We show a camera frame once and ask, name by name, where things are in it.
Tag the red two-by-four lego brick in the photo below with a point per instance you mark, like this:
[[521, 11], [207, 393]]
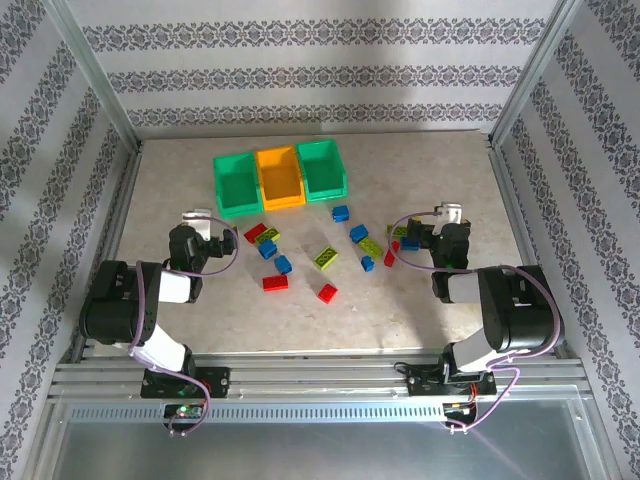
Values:
[[275, 283], [254, 232]]

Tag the blue lego brick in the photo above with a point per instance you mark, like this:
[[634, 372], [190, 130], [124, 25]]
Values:
[[341, 213], [358, 233], [368, 263], [283, 264], [268, 249], [407, 244]]

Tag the lime green lego brick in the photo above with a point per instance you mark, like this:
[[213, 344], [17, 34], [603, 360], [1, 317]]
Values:
[[325, 258], [269, 235], [370, 247], [393, 231]]

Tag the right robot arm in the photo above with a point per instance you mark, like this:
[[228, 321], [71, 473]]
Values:
[[520, 310]]

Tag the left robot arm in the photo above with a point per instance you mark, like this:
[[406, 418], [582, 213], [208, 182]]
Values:
[[115, 305]]

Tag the green plastic bin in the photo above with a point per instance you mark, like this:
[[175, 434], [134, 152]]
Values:
[[322, 172], [237, 186]]

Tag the yellow plastic bin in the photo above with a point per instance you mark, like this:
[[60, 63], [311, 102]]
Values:
[[282, 180]]

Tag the small circuit board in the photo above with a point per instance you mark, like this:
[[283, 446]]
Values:
[[460, 410], [185, 411]]

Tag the slotted metal strip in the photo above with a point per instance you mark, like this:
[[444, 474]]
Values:
[[320, 413]]

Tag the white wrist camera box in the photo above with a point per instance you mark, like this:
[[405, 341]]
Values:
[[451, 212], [196, 217]]

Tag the aluminium side rail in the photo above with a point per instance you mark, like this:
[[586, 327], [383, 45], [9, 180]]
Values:
[[110, 240], [511, 200]]

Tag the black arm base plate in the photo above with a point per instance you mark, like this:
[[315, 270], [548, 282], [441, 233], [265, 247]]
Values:
[[215, 382], [425, 385]]

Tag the aluminium front rail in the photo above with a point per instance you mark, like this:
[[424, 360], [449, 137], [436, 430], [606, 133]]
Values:
[[320, 380]]

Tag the aluminium frame post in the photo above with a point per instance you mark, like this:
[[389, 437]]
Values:
[[95, 80], [535, 65]]

